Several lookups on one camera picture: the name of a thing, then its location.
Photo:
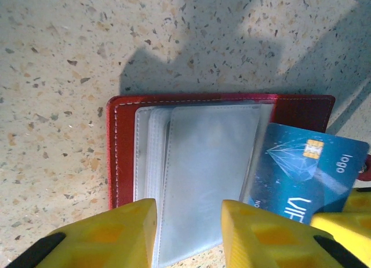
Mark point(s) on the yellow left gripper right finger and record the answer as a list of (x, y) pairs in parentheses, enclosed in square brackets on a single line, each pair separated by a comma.
[(261, 244)]

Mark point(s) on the blue credit card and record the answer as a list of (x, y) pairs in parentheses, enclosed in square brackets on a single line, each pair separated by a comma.
[(290, 169)]

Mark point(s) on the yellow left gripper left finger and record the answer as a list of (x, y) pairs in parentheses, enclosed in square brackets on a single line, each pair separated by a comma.
[(101, 244)]

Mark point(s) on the red tray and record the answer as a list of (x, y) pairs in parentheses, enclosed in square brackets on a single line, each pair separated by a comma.
[(124, 152)]

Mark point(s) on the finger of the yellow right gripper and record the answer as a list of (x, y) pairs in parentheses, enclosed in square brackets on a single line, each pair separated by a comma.
[(347, 224), (360, 201)]

